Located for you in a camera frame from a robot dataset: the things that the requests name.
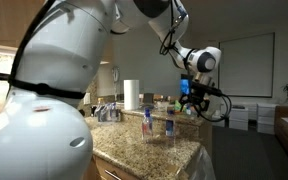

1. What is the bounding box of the wall outlet plate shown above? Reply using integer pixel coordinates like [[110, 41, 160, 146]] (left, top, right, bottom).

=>
[[83, 93, 91, 105]]

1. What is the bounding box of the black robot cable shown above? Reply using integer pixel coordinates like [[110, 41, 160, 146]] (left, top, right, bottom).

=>
[[159, 0, 233, 123]]

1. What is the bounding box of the pack of bottles on counter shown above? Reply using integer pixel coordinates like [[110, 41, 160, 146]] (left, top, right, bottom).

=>
[[94, 98, 120, 122]]

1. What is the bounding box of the water bottle with red label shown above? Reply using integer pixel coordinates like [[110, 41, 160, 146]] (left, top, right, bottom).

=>
[[142, 108, 153, 141]]

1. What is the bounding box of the clear plastic bag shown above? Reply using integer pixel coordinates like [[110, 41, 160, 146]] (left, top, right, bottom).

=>
[[185, 146, 216, 180]]

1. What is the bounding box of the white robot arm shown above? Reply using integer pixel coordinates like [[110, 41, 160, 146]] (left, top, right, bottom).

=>
[[0, 0, 221, 180]]

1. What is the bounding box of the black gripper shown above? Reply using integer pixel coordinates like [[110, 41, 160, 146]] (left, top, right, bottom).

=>
[[179, 74, 223, 111]]

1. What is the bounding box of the metal drawer handle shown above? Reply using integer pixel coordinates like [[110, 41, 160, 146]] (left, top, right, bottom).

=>
[[104, 169, 122, 180]]

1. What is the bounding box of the white paper towel roll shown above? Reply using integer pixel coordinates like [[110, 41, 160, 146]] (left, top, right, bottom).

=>
[[124, 80, 139, 110]]

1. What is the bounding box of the clear water bottle blue cap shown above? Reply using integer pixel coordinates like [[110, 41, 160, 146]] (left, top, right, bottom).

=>
[[165, 110, 175, 143]]

